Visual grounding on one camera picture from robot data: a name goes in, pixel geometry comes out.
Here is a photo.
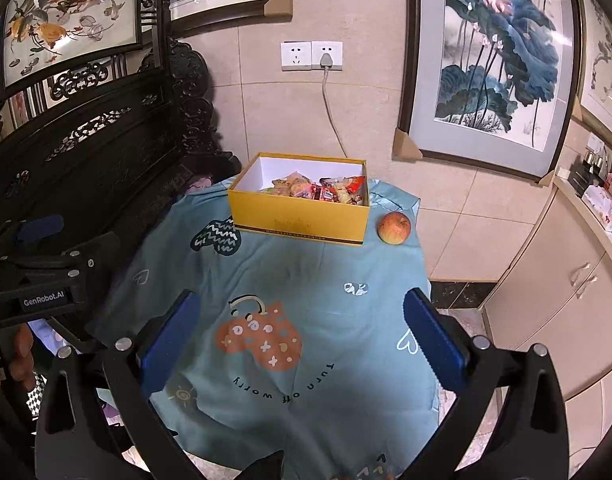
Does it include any framed lotus painting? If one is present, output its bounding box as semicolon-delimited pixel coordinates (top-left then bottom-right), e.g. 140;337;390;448
397;0;581;183

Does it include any white empty wall socket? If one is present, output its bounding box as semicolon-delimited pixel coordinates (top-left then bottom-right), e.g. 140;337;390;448
281;41;313;72

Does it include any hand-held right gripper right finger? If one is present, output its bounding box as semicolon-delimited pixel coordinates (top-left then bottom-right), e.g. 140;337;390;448
403;287;569;480

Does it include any pile of snack packets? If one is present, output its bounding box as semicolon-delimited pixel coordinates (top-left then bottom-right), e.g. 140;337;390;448
258;172;367;207

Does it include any flower embroidery panel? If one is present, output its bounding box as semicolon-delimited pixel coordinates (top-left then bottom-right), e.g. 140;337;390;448
3;0;139;88

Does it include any grey power cable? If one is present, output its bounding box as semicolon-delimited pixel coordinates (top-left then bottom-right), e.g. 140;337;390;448
322;66;349;159

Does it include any white wall socket with plug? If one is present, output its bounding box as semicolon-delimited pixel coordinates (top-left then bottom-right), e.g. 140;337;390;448
311;41;344;72

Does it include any person's left hand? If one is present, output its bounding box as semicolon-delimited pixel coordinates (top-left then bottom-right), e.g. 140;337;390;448
0;324;37;393

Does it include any blue printed blanket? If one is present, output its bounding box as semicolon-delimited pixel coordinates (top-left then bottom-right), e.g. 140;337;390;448
86;176;441;480

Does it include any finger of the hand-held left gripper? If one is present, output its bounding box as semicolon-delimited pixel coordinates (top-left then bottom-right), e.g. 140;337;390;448
1;231;122;283
0;214;66;261

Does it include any yellow cardboard box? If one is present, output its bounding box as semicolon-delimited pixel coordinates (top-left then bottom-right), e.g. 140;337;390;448
228;152;371;249

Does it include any pink white package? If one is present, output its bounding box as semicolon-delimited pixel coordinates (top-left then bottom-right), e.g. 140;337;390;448
583;170;612;233

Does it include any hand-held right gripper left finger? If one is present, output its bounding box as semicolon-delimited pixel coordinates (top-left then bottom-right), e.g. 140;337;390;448
33;289;201;480

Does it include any black countertop item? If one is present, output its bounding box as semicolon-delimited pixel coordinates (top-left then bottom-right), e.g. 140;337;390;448
570;152;606;198

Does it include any dark carved wooden furniture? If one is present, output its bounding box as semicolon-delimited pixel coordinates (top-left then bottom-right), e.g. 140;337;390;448
0;0;241;281

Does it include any black white checkered cloth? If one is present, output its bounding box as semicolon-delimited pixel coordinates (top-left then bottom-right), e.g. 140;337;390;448
23;372;49;418

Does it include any framed bird painting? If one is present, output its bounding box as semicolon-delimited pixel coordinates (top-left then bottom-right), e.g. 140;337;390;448
570;0;612;156

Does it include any beige cabinet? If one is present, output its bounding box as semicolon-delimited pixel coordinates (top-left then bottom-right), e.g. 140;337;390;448
480;170;612;480

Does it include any red yellow apple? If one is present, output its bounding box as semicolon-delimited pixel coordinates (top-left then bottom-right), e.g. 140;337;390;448
377;211;412;246

